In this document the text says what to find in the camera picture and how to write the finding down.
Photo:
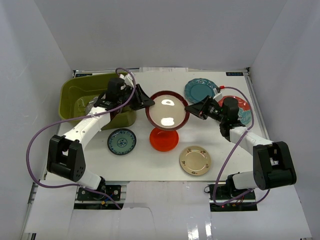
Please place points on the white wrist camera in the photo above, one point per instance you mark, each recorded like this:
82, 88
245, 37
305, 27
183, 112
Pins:
218, 93
127, 79

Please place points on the green blue patterned small plate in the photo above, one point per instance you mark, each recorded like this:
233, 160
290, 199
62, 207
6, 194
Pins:
121, 141

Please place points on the red and teal floral plate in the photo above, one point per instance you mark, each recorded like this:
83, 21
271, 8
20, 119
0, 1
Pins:
244, 113

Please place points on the grey deer plate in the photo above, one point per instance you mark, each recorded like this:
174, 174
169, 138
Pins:
90, 105

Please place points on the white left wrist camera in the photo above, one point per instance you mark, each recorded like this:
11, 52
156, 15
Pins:
127, 79

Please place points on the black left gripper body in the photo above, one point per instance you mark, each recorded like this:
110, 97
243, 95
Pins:
136, 95

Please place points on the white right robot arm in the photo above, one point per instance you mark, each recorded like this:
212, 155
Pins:
272, 165

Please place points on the olive green plastic bin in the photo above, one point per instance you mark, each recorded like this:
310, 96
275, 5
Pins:
77, 92

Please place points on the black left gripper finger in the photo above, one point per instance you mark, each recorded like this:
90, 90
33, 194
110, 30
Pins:
138, 103
140, 95

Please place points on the orange glossy plate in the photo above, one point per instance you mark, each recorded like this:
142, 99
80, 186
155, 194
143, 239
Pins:
162, 140

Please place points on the white paper sheets at back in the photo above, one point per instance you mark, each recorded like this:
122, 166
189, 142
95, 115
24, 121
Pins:
163, 69

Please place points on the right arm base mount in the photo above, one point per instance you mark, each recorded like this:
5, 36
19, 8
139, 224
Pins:
245, 203

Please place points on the teal scalloped plate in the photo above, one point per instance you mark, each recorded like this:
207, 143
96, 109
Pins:
199, 88

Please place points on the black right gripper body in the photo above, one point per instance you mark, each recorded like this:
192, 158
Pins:
213, 111

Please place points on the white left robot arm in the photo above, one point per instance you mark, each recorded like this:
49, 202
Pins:
66, 153

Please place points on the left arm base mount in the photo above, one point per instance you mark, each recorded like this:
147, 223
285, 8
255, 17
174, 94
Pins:
86, 200

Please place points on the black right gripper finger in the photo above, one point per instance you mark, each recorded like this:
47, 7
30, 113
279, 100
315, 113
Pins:
195, 109
207, 101

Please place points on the cream floral plate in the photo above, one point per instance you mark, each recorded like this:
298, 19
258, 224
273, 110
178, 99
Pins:
195, 160

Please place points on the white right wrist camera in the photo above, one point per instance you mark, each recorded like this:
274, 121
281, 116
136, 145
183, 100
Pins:
218, 93

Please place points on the dark red rimmed cream plate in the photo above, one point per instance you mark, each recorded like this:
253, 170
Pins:
168, 112

